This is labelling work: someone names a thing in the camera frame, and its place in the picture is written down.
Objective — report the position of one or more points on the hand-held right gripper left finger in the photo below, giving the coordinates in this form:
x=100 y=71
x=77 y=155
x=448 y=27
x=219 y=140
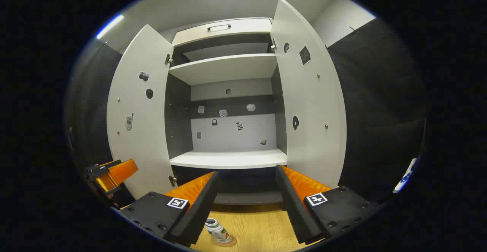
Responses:
x=201 y=206

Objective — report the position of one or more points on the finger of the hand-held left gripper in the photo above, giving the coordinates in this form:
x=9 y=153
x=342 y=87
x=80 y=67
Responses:
x=125 y=170

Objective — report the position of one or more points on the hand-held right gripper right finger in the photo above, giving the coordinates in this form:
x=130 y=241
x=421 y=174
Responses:
x=293 y=206

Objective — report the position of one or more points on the white bottle with green label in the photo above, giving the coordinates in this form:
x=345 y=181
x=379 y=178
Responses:
x=217 y=230

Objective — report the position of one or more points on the round brown coaster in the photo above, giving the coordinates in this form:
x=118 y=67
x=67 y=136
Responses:
x=229 y=244

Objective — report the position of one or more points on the white cabinet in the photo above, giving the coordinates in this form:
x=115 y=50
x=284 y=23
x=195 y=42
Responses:
x=228 y=159

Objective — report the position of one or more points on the small blue object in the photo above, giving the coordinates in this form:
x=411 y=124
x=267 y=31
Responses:
x=405 y=178

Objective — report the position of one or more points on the black backdrop cloth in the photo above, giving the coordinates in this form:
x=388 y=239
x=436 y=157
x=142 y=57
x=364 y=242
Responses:
x=373 y=111

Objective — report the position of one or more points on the white side table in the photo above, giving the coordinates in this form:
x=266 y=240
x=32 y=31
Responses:
x=411 y=166

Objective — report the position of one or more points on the ceiling light panel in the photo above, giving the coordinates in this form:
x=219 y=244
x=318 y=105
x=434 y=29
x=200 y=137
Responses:
x=110 y=26

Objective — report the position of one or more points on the white cabinet drawer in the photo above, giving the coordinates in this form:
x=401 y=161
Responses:
x=236 y=33

